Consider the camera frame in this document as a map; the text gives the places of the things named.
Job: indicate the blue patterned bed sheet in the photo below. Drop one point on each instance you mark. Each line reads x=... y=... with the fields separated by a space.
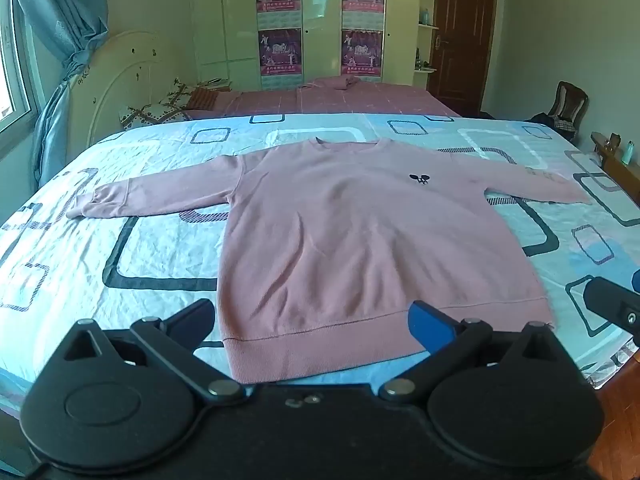
x=100 y=240

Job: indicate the cream corner shelf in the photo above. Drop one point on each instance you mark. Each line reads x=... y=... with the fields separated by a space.
x=427 y=25

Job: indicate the white patterned pillow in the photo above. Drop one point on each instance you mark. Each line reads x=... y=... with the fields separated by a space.
x=155 y=107

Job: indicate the brown striped cushion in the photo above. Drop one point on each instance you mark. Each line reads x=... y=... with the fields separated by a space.
x=205 y=99

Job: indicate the wooden chair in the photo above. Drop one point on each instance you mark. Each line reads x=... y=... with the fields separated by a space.
x=567 y=102

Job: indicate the folded pink garment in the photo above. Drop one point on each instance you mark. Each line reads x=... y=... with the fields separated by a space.
x=332 y=83

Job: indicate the pink sweatshirt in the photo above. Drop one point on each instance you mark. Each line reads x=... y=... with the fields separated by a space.
x=350 y=240

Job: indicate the dark clothes on chair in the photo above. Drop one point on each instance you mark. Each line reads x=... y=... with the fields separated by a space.
x=552 y=122

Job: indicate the brown wooden door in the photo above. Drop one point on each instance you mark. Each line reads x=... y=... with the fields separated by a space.
x=462 y=45

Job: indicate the cream bed headboard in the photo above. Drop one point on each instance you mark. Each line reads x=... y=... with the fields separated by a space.
x=120 y=75

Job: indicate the window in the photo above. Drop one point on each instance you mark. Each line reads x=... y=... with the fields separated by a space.
x=12 y=85

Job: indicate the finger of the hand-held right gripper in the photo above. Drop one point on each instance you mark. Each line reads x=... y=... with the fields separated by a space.
x=612 y=305

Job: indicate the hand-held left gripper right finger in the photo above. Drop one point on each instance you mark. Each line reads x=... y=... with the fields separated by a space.
x=425 y=327

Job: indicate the wooden side table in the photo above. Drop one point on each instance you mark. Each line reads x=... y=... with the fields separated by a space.
x=617 y=162

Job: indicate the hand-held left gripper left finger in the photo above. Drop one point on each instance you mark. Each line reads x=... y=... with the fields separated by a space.
x=192 y=320

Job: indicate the pink checked bedspread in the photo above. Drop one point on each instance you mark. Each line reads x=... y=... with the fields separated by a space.
x=350 y=100

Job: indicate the blue curtain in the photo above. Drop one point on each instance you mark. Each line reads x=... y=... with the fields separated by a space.
x=55 y=45

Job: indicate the cream wardrobe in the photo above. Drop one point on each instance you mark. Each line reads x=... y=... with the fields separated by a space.
x=320 y=15

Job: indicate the papers on bed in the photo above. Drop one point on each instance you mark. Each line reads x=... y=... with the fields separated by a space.
x=216 y=83

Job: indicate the green bottle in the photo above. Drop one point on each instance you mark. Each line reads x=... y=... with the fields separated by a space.
x=627 y=152

